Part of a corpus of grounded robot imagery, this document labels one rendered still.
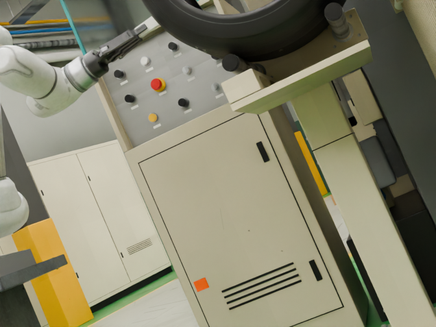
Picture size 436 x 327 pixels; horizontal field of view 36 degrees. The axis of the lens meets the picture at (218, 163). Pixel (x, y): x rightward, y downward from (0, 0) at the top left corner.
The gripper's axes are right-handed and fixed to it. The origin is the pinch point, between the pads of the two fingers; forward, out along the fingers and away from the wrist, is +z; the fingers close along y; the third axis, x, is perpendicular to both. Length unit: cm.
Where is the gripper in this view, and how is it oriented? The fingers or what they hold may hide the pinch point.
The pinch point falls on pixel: (147, 26)
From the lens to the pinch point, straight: 189.3
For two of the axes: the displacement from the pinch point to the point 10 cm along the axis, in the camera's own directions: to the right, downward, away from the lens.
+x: 5.2, 8.5, -0.9
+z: 8.2, -5.3, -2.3
